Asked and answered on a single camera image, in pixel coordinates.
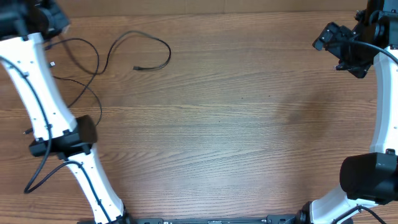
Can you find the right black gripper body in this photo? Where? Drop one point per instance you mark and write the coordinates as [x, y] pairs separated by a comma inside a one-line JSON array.
[[347, 52]]

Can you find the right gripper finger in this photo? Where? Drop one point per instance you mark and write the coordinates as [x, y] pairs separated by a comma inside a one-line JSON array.
[[359, 71], [328, 35]]

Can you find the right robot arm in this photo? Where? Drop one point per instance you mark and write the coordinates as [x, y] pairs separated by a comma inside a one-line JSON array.
[[366, 180]]

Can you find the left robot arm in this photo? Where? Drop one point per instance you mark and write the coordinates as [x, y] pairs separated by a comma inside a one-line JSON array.
[[25, 26]]

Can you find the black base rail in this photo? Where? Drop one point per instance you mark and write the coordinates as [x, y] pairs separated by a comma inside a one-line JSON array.
[[214, 221]]

